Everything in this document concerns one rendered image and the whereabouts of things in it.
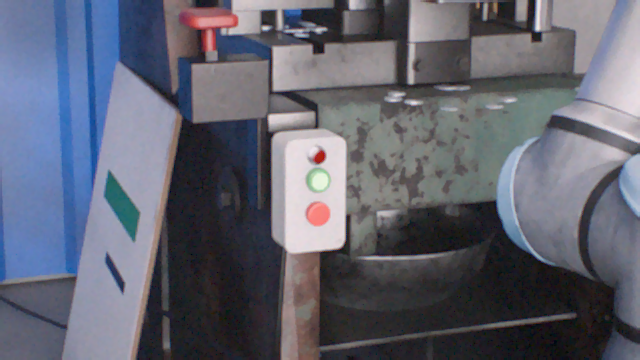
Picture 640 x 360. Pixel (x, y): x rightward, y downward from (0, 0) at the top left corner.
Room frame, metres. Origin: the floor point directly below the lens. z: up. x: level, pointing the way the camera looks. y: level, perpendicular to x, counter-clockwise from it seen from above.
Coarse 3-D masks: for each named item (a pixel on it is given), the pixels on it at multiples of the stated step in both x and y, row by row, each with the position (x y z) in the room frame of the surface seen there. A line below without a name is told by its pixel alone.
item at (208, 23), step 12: (180, 12) 1.52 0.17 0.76; (192, 12) 1.50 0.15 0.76; (204, 12) 1.51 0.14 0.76; (216, 12) 1.51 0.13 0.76; (228, 12) 1.51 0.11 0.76; (192, 24) 1.48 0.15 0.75; (204, 24) 1.48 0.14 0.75; (216, 24) 1.48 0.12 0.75; (228, 24) 1.49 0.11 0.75; (204, 36) 1.51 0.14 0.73; (204, 48) 1.51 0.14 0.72
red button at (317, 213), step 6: (312, 204) 1.43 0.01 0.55; (318, 204) 1.43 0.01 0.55; (324, 204) 1.43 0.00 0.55; (306, 210) 1.43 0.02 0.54; (312, 210) 1.42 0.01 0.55; (318, 210) 1.43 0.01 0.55; (324, 210) 1.43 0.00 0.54; (306, 216) 1.43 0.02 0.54; (312, 216) 1.42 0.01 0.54; (318, 216) 1.43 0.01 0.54; (324, 216) 1.43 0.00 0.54; (330, 216) 1.43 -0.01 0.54; (312, 222) 1.42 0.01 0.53; (318, 222) 1.43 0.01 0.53; (324, 222) 1.43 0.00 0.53
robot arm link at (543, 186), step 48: (624, 0) 1.23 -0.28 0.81; (624, 48) 1.20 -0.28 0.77; (576, 96) 1.23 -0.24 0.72; (624, 96) 1.18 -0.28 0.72; (528, 144) 1.23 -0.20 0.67; (576, 144) 1.17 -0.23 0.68; (624, 144) 1.16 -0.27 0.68; (528, 192) 1.18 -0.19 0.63; (576, 192) 1.13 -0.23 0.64; (528, 240) 1.18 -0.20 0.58; (576, 240) 1.12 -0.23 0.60
